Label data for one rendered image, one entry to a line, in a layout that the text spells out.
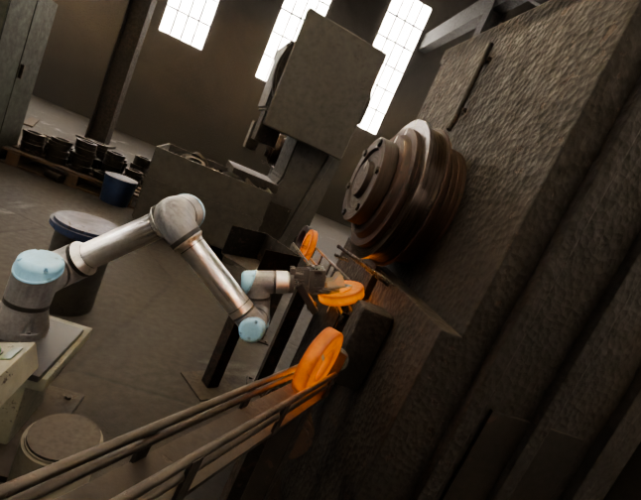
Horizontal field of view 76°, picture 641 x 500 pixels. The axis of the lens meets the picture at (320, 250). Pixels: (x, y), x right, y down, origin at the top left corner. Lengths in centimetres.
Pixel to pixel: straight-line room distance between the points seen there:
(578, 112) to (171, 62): 1093
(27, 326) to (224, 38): 1053
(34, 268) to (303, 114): 294
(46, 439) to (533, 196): 102
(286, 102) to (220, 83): 760
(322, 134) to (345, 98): 38
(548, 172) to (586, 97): 16
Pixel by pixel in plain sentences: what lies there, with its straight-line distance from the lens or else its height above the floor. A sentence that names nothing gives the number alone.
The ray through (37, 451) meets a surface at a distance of 83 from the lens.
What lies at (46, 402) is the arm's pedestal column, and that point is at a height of 2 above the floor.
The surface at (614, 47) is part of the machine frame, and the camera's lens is 110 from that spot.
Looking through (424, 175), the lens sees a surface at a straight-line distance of 115.
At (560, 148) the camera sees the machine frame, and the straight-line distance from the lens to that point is 103.
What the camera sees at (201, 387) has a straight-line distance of 201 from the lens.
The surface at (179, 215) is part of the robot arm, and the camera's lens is 121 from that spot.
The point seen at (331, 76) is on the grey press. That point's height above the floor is 188.
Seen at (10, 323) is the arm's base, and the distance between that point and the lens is 143.
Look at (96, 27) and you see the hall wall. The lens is 1209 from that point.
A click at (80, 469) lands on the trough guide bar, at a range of 52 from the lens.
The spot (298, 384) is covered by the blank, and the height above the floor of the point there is 67.
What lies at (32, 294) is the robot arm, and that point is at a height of 46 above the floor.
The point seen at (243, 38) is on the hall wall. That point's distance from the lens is 1155.
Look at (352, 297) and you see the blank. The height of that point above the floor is 76.
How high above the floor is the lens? 108
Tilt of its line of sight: 10 degrees down
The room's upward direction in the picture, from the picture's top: 24 degrees clockwise
